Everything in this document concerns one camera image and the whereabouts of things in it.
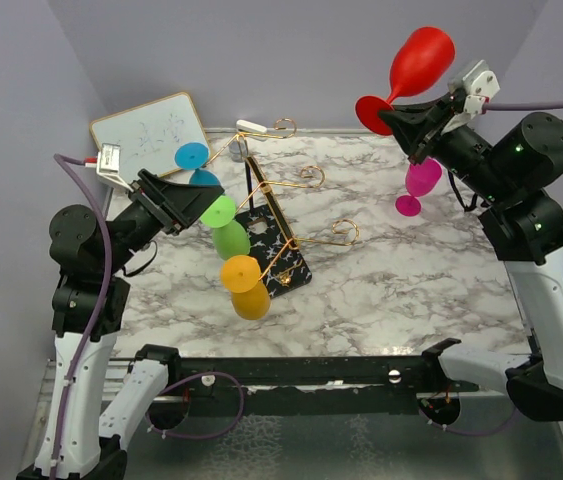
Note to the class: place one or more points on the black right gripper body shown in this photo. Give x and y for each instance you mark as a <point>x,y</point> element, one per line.
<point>463,150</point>

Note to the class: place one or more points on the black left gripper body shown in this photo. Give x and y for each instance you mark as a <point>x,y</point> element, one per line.
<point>140,224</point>

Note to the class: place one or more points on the magenta wine glass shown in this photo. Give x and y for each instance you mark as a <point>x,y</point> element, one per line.
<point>420,180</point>

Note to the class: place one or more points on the red wine glass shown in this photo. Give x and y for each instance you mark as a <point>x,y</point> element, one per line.
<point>422,60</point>

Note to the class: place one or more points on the orange wine glass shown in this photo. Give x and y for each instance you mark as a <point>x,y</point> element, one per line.
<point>242,277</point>

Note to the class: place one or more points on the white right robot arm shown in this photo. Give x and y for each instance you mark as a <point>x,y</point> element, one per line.
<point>523,224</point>

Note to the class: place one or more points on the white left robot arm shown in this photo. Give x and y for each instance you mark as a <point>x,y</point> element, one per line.
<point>83,438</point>

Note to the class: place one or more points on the blue wine glass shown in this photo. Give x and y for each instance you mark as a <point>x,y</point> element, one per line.
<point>192,157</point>

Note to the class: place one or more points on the green wine glass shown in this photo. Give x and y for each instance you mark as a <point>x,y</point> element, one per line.
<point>228,235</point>

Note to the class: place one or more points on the black patterned rack base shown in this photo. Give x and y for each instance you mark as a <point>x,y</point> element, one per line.
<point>271,238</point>

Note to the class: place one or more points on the small framed whiteboard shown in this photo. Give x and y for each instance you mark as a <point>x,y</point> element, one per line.
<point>150,134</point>

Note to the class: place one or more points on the white marker eraser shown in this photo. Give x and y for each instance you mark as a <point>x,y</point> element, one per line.
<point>250,127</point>

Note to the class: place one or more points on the black front mounting bar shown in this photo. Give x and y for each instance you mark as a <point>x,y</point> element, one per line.
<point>292,386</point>

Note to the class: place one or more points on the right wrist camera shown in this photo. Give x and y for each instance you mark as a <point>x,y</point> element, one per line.
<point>474,86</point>

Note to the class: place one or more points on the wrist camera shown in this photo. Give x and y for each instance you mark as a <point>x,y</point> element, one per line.
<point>107,166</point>
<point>474,86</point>

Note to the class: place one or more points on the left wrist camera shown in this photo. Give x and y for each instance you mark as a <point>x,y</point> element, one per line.
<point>107,166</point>

